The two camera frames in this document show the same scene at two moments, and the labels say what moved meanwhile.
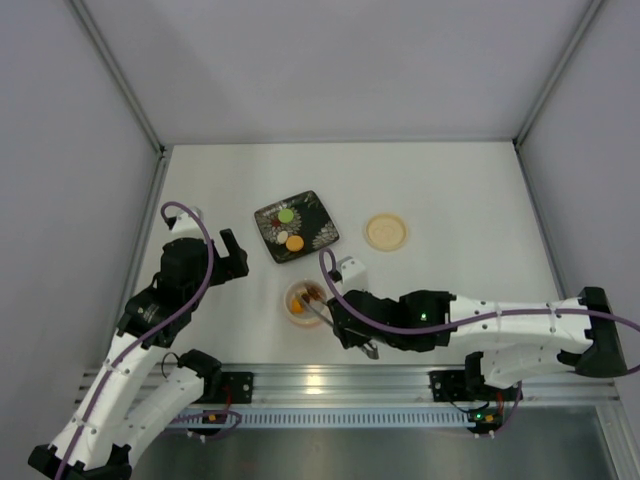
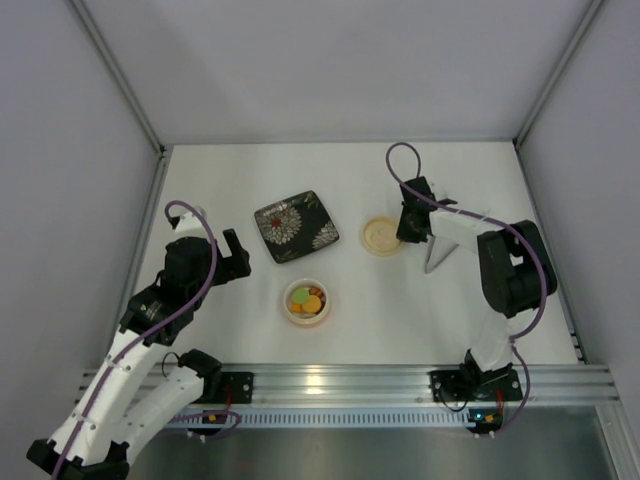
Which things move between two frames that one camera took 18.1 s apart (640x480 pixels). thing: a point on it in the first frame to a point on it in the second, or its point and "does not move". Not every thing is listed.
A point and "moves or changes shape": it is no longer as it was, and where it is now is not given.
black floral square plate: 310,222 does not move
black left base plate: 241,388 does not move
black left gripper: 226,262 does not move
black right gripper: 341,320 to 412,220
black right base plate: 452,386 does not move
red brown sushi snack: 315,292 does not move
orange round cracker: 294,243 moves or changes shape
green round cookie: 285,215 to 300,295
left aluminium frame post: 162,150 does not move
